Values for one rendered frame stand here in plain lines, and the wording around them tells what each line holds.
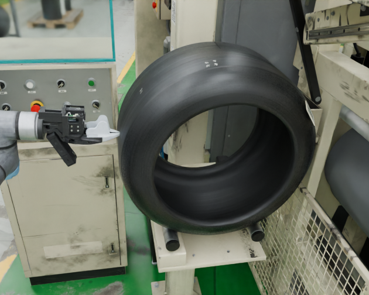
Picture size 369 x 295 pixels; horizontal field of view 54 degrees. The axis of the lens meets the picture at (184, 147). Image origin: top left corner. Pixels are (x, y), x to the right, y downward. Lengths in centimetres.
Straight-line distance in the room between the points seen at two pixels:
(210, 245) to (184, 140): 39
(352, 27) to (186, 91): 45
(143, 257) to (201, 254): 109
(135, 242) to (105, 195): 68
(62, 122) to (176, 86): 31
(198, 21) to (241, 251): 77
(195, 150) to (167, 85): 54
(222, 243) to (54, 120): 70
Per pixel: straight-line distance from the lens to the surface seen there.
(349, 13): 108
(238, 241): 134
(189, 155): 141
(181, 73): 91
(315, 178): 162
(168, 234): 118
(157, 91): 91
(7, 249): 256
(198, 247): 130
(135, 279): 224
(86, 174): 175
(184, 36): 121
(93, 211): 189
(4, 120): 102
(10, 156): 107
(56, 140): 103
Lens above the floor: 176
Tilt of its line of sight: 32 degrees down
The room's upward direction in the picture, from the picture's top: 3 degrees clockwise
